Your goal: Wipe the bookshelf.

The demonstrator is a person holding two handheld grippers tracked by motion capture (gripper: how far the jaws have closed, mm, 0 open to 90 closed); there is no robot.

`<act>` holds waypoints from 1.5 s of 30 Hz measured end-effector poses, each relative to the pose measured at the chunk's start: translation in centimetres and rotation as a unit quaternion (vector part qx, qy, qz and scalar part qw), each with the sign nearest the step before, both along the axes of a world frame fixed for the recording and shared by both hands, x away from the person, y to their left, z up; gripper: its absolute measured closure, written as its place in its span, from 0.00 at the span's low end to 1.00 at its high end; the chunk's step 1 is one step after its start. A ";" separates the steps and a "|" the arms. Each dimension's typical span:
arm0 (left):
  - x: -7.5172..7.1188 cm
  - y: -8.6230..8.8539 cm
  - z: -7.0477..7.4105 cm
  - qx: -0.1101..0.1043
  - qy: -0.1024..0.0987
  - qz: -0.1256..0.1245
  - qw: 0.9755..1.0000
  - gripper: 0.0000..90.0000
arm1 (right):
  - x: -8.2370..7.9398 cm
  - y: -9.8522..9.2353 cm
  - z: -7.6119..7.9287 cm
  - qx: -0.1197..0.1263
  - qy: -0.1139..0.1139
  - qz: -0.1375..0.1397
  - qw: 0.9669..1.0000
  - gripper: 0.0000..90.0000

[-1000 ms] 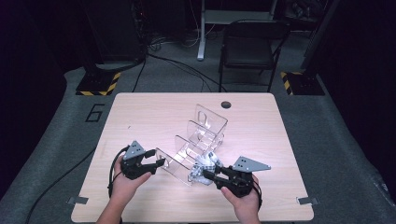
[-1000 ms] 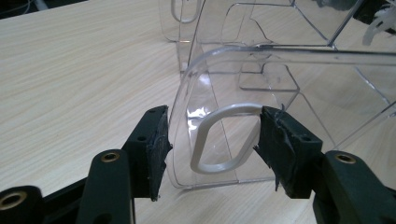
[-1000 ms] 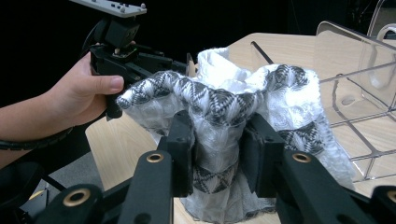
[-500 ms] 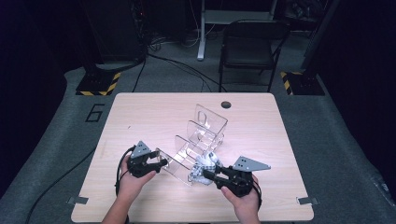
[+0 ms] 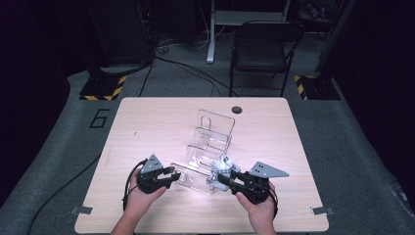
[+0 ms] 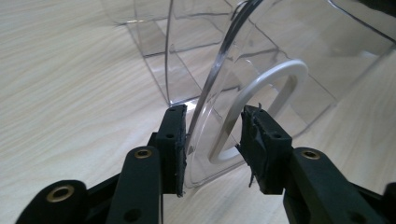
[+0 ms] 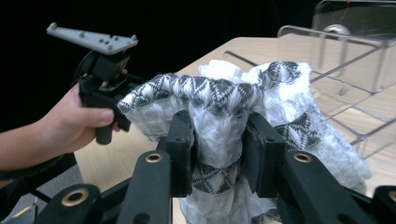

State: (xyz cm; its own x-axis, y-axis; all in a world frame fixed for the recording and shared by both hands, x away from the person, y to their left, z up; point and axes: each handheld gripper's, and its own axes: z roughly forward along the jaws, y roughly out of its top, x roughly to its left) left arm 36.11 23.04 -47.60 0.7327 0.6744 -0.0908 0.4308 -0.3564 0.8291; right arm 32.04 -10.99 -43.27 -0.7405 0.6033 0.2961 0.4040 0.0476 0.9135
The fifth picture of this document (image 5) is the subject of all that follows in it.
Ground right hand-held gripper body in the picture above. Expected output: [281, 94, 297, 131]
[233, 161, 291, 206]

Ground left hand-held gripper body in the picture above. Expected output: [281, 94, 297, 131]
[135, 154, 174, 196]

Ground white black patterned cloth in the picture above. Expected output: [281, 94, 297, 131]
[206, 156, 242, 192]

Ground clear acrylic organizer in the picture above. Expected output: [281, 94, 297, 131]
[169, 108, 237, 195]

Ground person's left hand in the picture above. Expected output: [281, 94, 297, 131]
[124, 176, 168, 218]

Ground person's right hand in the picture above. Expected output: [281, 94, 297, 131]
[235, 184, 279, 227]

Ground grey tape strip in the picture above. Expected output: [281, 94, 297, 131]
[69, 205, 94, 215]
[311, 206, 336, 216]

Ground black stand yellow striped base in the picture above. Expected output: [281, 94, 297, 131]
[293, 0, 358, 101]
[78, 0, 127, 102]

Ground black folding chair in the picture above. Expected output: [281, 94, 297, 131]
[229, 20, 305, 98]

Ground black equipment cabinet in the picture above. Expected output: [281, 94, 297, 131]
[86, 0, 155, 67]

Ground left hand-held gripper cable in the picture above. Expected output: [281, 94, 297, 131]
[121, 159, 148, 212]

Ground hand-held gripper cable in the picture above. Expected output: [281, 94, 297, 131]
[268, 185, 279, 220]
[121, 159, 148, 212]

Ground right hand-held gripper cable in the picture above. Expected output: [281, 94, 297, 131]
[268, 185, 279, 220]

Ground black floor cable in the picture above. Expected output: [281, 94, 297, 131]
[155, 56, 239, 98]
[26, 156, 102, 235]
[138, 58, 155, 98]

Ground white metal desk frame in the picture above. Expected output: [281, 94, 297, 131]
[206, 0, 292, 65]

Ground white floor cables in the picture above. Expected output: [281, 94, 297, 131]
[190, 0, 229, 52]

